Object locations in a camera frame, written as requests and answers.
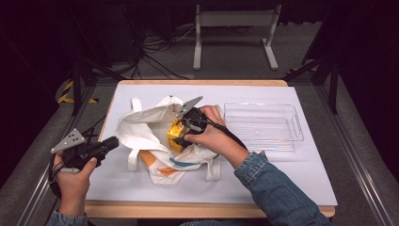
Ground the bundle of floor cables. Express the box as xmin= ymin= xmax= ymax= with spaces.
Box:
xmin=123 ymin=18 xmax=197 ymax=81

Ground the aluminium rail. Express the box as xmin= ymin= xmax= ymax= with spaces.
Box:
xmin=314 ymin=83 xmax=394 ymax=226
xmin=13 ymin=84 xmax=98 ymax=226

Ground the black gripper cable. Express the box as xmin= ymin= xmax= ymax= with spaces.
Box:
xmin=187 ymin=118 xmax=248 ymax=151
xmin=46 ymin=153 xmax=65 ymax=200

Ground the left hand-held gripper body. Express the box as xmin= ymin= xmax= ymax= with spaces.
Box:
xmin=50 ymin=127 xmax=109 ymax=173

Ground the white metal stand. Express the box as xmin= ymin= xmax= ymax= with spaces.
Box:
xmin=192 ymin=4 xmax=282 ymax=72

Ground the person's left hand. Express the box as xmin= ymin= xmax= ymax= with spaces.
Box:
xmin=53 ymin=152 xmax=99 ymax=218

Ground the clear plastic tray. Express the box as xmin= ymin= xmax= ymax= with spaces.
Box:
xmin=222 ymin=101 xmax=306 ymax=153

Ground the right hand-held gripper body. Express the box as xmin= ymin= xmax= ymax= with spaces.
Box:
xmin=175 ymin=95 xmax=210 ymax=137

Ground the black tripod stand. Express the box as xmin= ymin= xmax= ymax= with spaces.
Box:
xmin=281 ymin=51 xmax=343 ymax=116
xmin=70 ymin=55 xmax=127 ymax=118

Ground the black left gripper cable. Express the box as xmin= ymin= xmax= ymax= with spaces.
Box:
xmin=46 ymin=153 xmax=65 ymax=200

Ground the person's right hand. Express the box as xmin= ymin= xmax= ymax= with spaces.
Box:
xmin=183 ymin=105 xmax=251 ymax=170

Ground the yellow and black floor tape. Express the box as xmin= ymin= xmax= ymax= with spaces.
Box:
xmin=56 ymin=80 xmax=100 ymax=105

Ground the yellow box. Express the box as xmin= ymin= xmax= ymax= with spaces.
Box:
xmin=166 ymin=118 xmax=190 ymax=153

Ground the white spotted tote bag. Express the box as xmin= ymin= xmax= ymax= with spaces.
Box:
xmin=115 ymin=95 xmax=226 ymax=186

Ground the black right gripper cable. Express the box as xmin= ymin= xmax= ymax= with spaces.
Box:
xmin=187 ymin=118 xmax=248 ymax=151

